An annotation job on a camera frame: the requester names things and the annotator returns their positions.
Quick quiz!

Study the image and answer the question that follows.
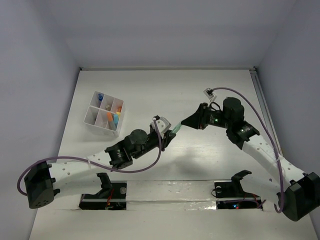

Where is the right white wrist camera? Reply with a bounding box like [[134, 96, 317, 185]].
[[203, 88, 217, 104]]

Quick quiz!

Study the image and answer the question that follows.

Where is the silver taped front board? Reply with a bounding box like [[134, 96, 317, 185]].
[[125, 180, 217, 211]]

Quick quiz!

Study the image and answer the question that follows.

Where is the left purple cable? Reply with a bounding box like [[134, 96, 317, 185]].
[[16, 119, 165, 196]]

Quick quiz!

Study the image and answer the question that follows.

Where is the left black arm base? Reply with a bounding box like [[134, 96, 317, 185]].
[[78, 173, 127, 211]]

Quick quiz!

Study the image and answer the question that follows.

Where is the blue cap spray bottle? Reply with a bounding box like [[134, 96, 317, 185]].
[[97, 93, 104, 102]]

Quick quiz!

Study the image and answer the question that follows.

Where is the blue highlighter pen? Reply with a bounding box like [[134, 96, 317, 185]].
[[113, 114, 119, 126]]

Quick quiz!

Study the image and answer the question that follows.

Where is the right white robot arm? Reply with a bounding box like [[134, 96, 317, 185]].
[[181, 97, 320, 222]]

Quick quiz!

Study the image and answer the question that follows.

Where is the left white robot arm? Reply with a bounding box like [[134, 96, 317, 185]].
[[19, 126, 176, 209]]

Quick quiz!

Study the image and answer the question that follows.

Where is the white compartment organizer box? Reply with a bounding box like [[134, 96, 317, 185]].
[[83, 91, 125, 138]]

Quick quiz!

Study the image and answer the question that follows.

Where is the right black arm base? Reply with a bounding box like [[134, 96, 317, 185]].
[[211, 170, 264, 210]]

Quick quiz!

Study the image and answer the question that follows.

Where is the green highlighter pen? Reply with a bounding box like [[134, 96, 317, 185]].
[[171, 122, 182, 134]]

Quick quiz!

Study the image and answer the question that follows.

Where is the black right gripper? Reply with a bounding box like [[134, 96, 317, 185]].
[[180, 103, 231, 131]]

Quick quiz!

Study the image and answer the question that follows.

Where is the orange tip clear highlighter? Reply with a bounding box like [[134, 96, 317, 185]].
[[106, 112, 116, 131]]

